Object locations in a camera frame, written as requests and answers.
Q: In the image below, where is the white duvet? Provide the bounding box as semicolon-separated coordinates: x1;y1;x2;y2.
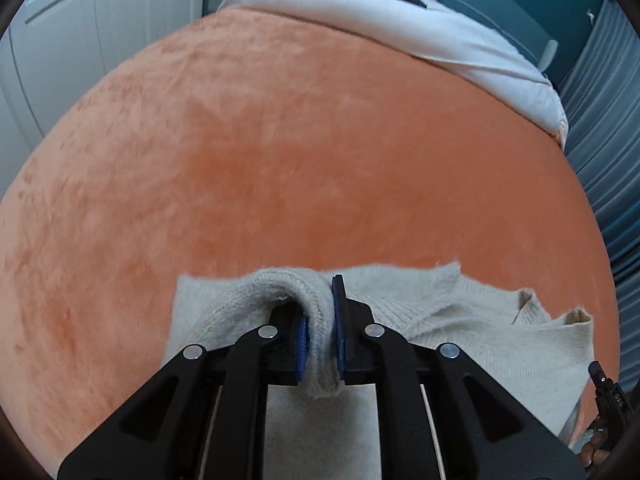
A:
217;0;569;137

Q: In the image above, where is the cream knit sweater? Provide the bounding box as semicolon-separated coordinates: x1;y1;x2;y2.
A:
162;260;596;480

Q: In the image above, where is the person's right hand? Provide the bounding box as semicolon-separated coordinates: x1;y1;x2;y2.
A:
579;429;609;469

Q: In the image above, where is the white plastic handle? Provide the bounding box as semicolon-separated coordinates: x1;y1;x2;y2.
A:
539;39;560;72

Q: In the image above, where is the blue pleated curtain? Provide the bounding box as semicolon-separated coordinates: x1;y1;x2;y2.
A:
556;0;640;366

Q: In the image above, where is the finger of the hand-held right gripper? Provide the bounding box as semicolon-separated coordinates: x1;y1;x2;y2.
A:
587;360;627;453

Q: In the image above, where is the grey mesh basket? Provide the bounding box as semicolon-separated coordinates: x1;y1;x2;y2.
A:
202;0;236;19

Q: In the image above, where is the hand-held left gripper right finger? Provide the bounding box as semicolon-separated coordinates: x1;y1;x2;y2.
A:
330;274;586;480

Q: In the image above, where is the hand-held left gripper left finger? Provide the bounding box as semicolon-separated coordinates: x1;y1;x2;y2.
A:
57;306;311;480

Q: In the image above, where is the orange plush blanket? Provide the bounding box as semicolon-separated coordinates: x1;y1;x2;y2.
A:
0;7;624;480

